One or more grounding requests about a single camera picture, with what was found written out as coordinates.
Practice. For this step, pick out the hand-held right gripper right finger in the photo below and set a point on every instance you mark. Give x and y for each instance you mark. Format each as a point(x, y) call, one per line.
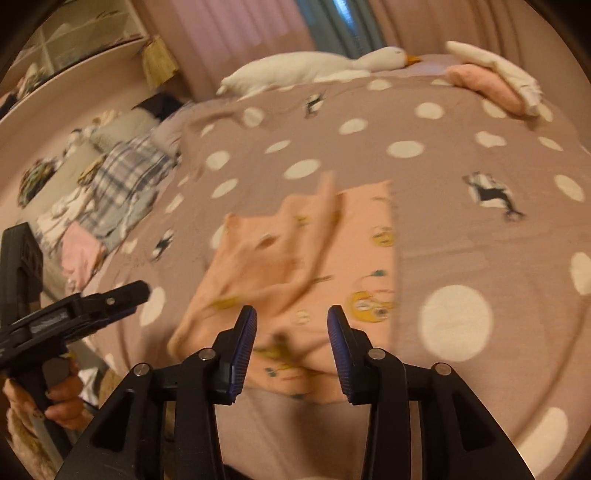
point(340, 357)

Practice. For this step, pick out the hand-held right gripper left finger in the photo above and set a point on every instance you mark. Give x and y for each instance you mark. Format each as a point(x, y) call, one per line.
point(242, 353)

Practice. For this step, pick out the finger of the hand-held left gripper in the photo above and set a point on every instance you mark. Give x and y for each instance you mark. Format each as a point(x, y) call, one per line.
point(115, 297)

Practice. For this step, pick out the pink duck print pants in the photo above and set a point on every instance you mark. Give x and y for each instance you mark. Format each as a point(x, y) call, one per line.
point(295, 258)

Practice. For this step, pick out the person's left hand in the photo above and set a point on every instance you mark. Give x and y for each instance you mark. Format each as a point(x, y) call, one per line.
point(69, 406)

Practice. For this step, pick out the crumpled pink cloth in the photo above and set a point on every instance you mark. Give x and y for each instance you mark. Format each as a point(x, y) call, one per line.
point(83, 254)

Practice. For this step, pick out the white patterned cloth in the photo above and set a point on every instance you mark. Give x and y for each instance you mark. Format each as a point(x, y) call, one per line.
point(64, 217)

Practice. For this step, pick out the grey plaid cloth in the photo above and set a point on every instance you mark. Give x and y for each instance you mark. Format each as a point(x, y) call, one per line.
point(124, 184)

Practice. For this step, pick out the green patterned cloth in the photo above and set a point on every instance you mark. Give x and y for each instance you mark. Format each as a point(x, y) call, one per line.
point(37, 182)

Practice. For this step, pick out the white pillow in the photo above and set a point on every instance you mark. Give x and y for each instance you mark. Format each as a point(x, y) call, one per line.
point(122, 129)

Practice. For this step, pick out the dark cloth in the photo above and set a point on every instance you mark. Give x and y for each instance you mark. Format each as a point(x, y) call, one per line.
point(159, 106)

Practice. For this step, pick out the mauve polka dot blanket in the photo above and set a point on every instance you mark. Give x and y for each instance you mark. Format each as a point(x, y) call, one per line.
point(369, 152)

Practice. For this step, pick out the yellow woven bag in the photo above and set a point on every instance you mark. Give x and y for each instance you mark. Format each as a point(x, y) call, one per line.
point(159, 60)

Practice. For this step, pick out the white shelf cabinet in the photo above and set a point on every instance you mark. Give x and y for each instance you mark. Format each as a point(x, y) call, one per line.
point(69, 41)

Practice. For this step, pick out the pink curtain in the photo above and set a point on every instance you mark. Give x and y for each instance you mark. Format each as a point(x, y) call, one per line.
point(240, 37)

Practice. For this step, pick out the white goose plush toy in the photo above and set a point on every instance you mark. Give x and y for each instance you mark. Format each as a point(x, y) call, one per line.
point(300, 67)

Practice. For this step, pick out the folded pink cloth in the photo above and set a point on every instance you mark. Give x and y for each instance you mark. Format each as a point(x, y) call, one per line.
point(489, 85)

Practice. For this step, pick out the blue curtain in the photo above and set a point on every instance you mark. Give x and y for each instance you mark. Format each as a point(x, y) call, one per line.
point(351, 25)

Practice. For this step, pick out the folded white cloth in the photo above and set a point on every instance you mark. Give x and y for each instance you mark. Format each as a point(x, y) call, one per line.
point(503, 64)

